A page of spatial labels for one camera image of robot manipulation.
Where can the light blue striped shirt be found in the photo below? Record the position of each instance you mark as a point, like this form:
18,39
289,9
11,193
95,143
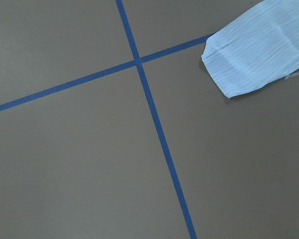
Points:
257,48

